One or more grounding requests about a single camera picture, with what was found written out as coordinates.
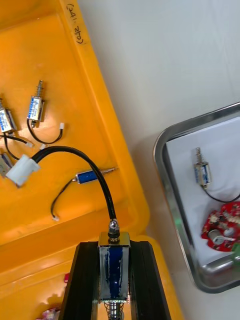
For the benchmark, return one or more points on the round red circuit board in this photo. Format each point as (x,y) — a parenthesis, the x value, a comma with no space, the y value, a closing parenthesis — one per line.
(217,225)

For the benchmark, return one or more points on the white paper sheet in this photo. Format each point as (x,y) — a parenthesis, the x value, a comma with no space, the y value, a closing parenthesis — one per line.
(220,140)

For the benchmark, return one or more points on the blue-label metal solenoid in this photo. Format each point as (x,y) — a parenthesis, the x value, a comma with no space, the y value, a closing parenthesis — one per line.
(86,176)
(36,108)
(6,120)
(203,172)
(113,270)
(3,163)

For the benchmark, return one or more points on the steel tray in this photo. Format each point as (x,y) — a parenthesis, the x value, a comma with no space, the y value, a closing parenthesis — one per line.
(175,212)

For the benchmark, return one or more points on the yellow-orange plastic bin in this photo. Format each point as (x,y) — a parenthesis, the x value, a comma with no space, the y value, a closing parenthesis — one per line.
(25,287)
(62,82)

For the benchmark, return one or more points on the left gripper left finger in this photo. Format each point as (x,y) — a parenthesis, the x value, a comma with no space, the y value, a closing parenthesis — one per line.
(80,287)

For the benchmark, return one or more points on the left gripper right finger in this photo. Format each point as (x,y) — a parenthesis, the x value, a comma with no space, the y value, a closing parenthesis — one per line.
(147,287)

